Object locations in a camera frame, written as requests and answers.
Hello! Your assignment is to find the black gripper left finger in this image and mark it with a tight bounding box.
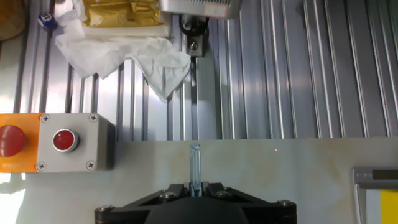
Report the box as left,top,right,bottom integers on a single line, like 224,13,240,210
95,182,192,224

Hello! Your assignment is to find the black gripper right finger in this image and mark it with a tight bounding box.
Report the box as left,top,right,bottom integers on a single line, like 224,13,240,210
201,182,297,224

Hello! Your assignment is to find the blue handled screwdriver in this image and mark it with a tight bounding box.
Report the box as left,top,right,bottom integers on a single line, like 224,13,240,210
189,143,203,198

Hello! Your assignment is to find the grey box red push button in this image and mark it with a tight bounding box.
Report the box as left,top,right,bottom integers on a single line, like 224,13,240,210
36,112,116,173

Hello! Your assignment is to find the silver digital scale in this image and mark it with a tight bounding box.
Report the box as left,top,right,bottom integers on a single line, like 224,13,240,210
351,167,398,224

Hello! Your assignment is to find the orange box red mushroom button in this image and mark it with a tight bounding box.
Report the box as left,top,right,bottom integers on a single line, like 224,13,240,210
0,112,43,174

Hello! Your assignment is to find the crumpled white tissue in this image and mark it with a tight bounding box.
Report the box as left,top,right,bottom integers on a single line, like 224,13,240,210
55,8,192,103

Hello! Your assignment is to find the yellow foil package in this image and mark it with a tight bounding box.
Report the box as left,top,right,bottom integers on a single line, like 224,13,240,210
81,0,166,29

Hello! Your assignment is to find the blue numbered ball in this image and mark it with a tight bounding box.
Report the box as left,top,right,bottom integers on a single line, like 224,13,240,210
37,11,58,31

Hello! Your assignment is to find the metal camera bracket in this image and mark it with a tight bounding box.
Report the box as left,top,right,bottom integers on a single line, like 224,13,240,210
185,32,205,58

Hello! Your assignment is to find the black camera cable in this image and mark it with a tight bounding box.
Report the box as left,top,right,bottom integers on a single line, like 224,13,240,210
179,14,210,39

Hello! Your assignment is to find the silver finned camera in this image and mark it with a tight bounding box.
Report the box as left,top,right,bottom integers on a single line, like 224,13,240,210
158,0,243,21

